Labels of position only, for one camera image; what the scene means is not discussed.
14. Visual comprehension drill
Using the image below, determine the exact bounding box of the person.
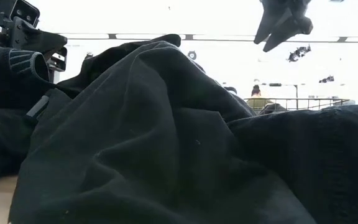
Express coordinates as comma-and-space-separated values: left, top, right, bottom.
246, 84, 275, 110

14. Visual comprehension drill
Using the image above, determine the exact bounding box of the overhead light bar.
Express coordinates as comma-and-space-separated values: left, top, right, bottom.
57, 32, 358, 44

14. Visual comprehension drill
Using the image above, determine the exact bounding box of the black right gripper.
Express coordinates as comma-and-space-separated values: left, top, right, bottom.
253, 0, 313, 53

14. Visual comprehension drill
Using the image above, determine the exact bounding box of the teal dotted shirt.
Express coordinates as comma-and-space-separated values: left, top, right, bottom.
227, 104, 358, 224

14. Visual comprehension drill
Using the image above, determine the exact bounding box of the black long garment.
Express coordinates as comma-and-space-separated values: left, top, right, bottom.
7, 33, 318, 224

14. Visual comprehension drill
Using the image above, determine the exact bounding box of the metal wire basket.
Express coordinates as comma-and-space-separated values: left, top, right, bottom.
243, 98, 351, 113

